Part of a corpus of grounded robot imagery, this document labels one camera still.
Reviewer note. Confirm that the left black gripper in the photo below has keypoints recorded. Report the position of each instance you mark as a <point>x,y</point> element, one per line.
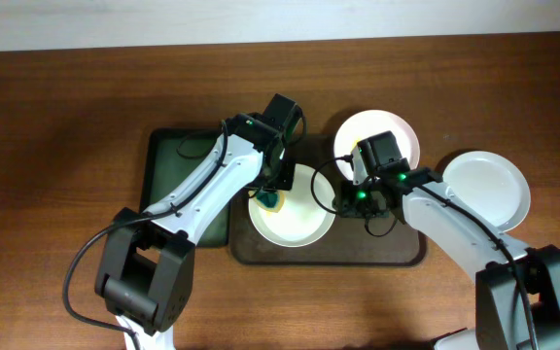
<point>288,182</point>

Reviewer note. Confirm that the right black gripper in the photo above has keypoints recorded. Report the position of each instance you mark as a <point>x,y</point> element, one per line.
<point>346,206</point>

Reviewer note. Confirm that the green yellow sponge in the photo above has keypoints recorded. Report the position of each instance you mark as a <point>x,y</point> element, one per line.
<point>270,201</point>

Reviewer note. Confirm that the white plate with stain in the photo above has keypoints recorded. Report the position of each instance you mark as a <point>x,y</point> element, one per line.
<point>297,220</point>

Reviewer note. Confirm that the grey-white plate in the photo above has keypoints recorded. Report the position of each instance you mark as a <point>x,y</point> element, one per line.
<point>492,186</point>

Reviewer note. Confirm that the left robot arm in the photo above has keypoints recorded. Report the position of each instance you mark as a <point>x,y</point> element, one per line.
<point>145,274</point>

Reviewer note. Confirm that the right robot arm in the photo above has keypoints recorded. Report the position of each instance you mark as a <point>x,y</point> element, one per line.
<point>517,287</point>

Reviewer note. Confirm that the dark brown tray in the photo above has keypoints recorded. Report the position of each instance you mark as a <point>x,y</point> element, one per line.
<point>346,243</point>

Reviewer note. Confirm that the green tray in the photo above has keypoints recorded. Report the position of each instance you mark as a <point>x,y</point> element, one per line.
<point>165,169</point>

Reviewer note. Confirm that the pink-white plate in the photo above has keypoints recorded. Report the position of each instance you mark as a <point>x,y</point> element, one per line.
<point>369,123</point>

